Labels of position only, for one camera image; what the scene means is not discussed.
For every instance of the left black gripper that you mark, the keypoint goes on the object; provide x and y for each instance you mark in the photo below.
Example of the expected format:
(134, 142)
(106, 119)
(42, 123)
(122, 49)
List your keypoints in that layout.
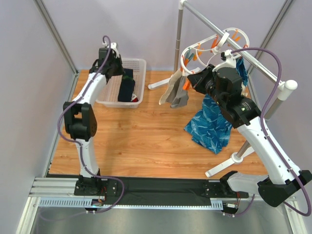
(121, 72)

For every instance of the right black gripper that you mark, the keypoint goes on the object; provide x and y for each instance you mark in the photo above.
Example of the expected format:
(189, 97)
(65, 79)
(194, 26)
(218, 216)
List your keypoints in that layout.
(203, 81)

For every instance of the orange clothes peg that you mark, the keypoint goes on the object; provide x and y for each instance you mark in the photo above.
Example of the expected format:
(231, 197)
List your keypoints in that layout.
(187, 86)

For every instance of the dark navy sock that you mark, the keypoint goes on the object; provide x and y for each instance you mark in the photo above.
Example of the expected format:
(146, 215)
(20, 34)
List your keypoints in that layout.
(126, 86)

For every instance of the cream beige sock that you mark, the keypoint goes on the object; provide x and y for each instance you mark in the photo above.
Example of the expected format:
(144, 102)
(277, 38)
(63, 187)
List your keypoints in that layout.
(174, 81)

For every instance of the white round clip hanger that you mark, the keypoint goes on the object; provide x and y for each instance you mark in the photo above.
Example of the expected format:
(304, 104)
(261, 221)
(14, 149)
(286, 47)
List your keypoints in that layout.
(209, 52)

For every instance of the grey sock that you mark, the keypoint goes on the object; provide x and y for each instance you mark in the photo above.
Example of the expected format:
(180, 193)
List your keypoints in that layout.
(181, 96)

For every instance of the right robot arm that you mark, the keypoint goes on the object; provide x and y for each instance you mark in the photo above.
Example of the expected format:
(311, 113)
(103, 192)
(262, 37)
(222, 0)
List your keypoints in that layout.
(284, 178)

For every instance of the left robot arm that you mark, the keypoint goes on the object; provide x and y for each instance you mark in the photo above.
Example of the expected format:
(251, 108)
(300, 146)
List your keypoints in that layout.
(80, 121)

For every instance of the white plastic basket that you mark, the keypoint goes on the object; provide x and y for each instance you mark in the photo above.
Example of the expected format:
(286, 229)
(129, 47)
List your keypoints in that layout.
(109, 94)

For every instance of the red white sock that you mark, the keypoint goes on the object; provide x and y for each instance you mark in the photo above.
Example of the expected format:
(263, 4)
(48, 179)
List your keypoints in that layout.
(134, 99)

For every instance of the blue patterned cloth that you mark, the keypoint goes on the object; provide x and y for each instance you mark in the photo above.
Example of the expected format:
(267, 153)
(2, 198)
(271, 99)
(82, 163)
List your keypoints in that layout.
(209, 128)

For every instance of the metal drying rack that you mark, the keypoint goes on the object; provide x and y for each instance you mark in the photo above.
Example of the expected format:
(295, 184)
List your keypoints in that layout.
(286, 88)

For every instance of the black base mat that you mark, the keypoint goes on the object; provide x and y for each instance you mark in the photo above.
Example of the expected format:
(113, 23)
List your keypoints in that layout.
(162, 192)

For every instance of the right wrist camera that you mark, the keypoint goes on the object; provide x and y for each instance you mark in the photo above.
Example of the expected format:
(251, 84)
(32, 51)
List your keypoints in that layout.
(229, 62)

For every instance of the aluminium rail frame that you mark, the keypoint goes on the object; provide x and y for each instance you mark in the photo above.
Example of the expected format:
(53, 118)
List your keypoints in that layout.
(52, 209)

